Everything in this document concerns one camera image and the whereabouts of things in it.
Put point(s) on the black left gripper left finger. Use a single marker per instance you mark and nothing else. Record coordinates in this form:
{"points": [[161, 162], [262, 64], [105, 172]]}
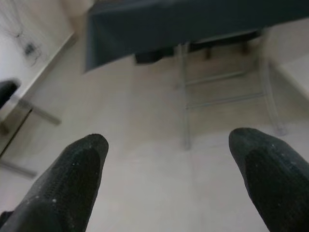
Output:
{"points": [[60, 188]]}

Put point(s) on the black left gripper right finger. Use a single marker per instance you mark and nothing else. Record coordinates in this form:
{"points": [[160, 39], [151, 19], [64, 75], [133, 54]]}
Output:
{"points": [[272, 181]]}

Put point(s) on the black tablecloth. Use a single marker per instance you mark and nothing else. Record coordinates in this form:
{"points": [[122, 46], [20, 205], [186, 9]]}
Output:
{"points": [[144, 24]]}

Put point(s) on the metal folding table frame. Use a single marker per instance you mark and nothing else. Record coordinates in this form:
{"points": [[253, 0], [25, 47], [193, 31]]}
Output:
{"points": [[185, 96]]}

